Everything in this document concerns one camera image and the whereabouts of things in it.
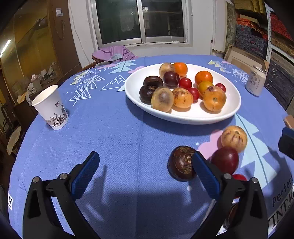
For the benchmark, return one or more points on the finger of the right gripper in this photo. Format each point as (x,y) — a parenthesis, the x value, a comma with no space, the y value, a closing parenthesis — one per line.
(288,132)

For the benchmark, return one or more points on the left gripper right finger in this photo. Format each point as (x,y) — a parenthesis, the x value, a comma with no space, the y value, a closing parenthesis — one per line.
(250,220)

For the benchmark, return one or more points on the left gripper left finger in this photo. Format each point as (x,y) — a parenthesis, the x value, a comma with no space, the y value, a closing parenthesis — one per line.
(40,219)

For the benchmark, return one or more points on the large orange tan fruit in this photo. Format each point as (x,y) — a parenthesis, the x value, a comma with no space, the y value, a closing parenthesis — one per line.
(214,99)

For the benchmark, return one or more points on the orange tan spotted fruit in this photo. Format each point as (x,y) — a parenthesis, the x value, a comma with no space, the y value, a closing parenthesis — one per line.
(182,98)

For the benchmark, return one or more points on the red cherry tomato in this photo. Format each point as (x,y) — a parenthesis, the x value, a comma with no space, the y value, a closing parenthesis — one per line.
(185,83)
(221,86)
(239,177)
(195,93)

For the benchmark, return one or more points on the dark red plum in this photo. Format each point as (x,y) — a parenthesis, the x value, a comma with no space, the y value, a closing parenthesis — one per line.
(171,79)
(226,159)

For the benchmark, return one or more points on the pale tan round fruit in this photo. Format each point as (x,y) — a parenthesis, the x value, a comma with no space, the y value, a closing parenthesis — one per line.
(162,99)

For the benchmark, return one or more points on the tan passion fruit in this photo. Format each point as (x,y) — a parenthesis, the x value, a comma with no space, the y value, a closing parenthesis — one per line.
(235,137)

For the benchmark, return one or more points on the beverage can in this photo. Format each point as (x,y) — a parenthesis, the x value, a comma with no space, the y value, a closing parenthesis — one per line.
(256,81)

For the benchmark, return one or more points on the white oval plate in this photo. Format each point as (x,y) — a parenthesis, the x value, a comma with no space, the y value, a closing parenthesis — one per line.
(197,113)

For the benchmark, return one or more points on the yellow orange tomato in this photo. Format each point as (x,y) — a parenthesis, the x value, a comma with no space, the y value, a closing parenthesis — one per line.
(202,87)

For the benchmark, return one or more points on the orange tangerine front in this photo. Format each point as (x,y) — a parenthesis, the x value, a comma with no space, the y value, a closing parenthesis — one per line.
(203,76)

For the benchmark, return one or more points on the orange tangerine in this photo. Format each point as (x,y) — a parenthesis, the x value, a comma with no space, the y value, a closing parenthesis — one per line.
(203,76)
(181,69)

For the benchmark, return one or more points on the shelf with stacked fabrics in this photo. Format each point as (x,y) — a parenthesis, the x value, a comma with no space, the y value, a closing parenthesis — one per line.
(259,32)

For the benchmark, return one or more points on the white paper cup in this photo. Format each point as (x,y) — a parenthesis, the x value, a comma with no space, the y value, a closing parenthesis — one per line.
(50,106)

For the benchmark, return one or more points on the orange tangerine back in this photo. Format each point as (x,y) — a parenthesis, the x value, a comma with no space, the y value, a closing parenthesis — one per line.
(181,69)

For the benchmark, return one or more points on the dark brown wrinkled fruit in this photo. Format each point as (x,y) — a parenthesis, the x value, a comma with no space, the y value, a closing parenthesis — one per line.
(153,81)

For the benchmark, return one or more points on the wooden glass cabinet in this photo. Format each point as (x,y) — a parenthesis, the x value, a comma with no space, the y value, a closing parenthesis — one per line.
(37,37)

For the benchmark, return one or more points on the purple cloth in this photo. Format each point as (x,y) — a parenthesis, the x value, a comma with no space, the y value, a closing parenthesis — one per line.
(114,54)

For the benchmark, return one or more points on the window with metal frame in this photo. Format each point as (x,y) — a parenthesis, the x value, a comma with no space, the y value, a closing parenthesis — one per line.
(135,23)

